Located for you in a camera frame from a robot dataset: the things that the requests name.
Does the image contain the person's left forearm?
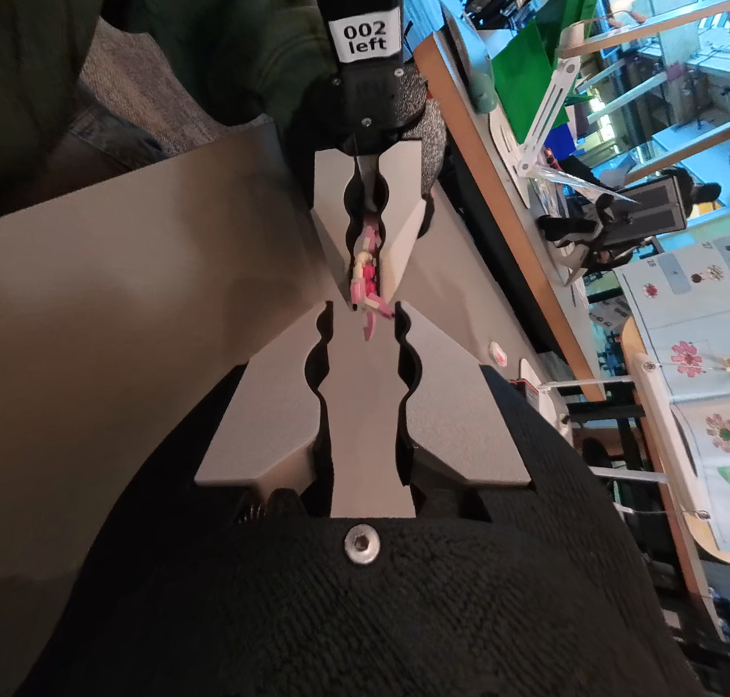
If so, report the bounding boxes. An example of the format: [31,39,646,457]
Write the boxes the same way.
[103,0,338,134]

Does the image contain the wooden shelf board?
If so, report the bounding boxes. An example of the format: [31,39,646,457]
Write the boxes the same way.
[562,0,730,60]

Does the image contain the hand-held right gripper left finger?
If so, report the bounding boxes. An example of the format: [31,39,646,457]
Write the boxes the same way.
[194,299,336,498]

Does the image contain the black desk equipment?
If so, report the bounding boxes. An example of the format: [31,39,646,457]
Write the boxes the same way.
[536,161,722,272]

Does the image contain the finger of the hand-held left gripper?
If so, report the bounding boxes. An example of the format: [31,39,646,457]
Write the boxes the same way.
[370,139,430,312]
[309,148,366,313]

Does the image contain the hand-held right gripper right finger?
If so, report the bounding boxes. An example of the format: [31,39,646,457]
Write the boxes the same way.
[394,301,533,504]

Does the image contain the open lego instruction booklet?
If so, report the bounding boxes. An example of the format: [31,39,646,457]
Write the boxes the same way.
[615,240,730,501]

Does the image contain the green sheet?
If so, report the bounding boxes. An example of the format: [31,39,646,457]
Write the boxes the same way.
[489,0,606,145]

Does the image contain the pink lego flower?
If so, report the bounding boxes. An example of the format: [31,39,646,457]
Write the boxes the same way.
[349,222,395,343]

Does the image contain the white device with red black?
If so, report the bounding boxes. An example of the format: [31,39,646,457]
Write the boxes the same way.
[515,357,573,444]

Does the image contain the person's leg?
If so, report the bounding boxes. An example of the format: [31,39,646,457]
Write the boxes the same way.
[0,81,172,215]

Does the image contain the white slotted bracket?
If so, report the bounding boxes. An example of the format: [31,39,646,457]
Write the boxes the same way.
[515,55,584,177]

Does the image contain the person's green jacket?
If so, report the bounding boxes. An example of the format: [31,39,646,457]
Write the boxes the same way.
[0,0,123,156]

